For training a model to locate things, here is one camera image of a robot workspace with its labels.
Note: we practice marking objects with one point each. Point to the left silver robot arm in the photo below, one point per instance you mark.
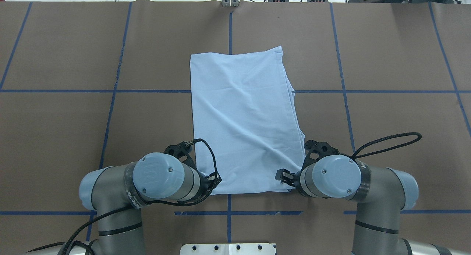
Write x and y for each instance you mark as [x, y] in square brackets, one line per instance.
[118, 193]

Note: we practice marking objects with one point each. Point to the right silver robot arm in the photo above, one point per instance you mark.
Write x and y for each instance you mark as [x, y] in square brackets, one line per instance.
[380, 193]

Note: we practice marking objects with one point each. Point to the white metal base plate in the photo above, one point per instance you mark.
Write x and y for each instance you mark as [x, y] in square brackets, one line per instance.
[229, 249]

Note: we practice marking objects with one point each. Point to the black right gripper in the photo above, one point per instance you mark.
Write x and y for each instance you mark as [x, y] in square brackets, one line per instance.
[284, 175]

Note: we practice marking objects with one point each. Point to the light blue t-shirt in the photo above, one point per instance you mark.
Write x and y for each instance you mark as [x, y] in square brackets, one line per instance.
[243, 107]

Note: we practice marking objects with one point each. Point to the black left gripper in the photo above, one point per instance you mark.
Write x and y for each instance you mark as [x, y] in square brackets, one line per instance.
[213, 179]

